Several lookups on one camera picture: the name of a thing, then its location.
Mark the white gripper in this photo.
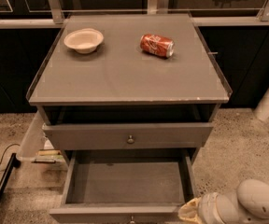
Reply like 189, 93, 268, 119
178, 192, 222, 224

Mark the grey drawer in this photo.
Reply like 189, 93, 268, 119
50, 149, 196, 224
42, 122, 213, 150

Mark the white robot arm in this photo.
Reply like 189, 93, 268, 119
178, 179, 269, 224

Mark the grey drawer cabinet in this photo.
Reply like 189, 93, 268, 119
26, 12, 234, 161

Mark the grey top drawer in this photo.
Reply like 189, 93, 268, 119
42, 122, 213, 150

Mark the red soda can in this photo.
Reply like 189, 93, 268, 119
140, 34, 175, 58

